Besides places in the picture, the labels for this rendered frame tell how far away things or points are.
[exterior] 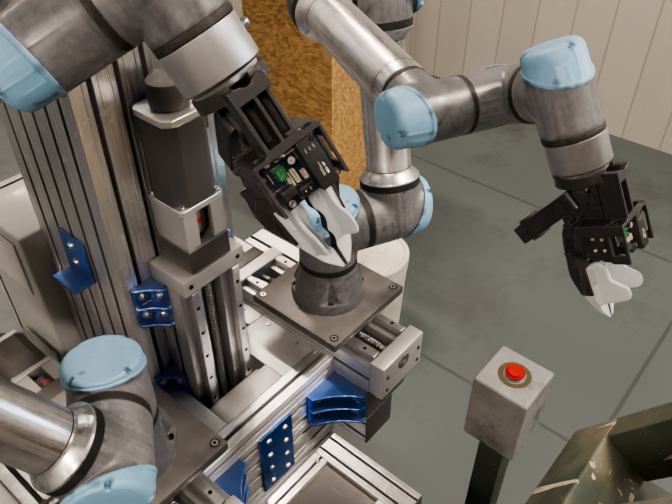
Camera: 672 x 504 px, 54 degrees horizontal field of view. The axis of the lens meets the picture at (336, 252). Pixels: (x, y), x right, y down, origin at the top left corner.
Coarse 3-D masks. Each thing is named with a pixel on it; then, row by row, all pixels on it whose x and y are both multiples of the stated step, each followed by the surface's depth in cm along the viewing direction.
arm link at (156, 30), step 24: (96, 0) 49; (120, 0) 49; (144, 0) 49; (168, 0) 49; (192, 0) 50; (216, 0) 51; (120, 24) 50; (144, 24) 51; (168, 24) 50; (192, 24) 50; (168, 48) 51
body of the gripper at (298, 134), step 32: (256, 64) 54; (224, 96) 52; (256, 96) 55; (256, 128) 55; (288, 128) 56; (320, 128) 55; (256, 160) 55; (288, 160) 55; (320, 160) 56; (256, 192) 60; (288, 192) 56
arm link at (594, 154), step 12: (600, 132) 80; (576, 144) 76; (588, 144) 76; (600, 144) 76; (552, 156) 78; (564, 156) 77; (576, 156) 76; (588, 156) 76; (600, 156) 76; (612, 156) 78; (552, 168) 79; (564, 168) 78; (576, 168) 77; (588, 168) 77; (600, 168) 77
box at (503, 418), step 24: (504, 360) 137; (528, 360) 137; (480, 384) 133; (504, 384) 132; (480, 408) 137; (504, 408) 132; (528, 408) 128; (480, 432) 141; (504, 432) 135; (528, 432) 140; (504, 456) 139
